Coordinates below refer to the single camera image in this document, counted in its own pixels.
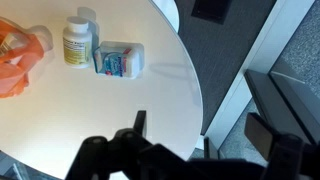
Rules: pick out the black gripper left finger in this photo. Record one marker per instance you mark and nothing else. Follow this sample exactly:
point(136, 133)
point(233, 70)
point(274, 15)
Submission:
point(140, 122)

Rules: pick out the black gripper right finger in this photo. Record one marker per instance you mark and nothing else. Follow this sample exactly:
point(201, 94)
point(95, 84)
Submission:
point(259, 135)

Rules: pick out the white box with blue label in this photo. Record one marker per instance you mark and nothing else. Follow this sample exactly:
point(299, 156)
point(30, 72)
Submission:
point(118, 63)

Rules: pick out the white pill bottle yellow label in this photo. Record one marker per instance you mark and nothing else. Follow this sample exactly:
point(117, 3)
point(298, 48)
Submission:
point(77, 45)

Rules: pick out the orange plastic bag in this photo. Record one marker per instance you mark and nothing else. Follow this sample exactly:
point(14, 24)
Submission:
point(20, 66)

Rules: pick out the dark floor vent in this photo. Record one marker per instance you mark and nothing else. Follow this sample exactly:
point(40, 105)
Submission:
point(211, 10)

